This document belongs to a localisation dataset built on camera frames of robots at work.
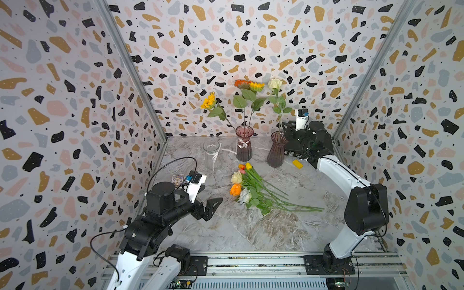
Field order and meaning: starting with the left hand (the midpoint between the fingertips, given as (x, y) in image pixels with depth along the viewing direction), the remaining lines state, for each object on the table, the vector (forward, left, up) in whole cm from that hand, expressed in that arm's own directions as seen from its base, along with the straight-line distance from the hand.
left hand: (213, 192), depth 63 cm
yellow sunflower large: (+49, -19, +4) cm, 52 cm away
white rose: (+10, -11, -23) cm, 28 cm away
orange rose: (+15, -7, -25) cm, 30 cm away
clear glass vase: (+36, +6, -17) cm, 41 cm away
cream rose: (+19, -7, -21) cm, 30 cm away
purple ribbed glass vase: (+41, -32, -30) cm, 60 cm away
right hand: (+35, -31, +3) cm, 47 cm away
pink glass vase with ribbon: (+35, -11, -14) cm, 39 cm away
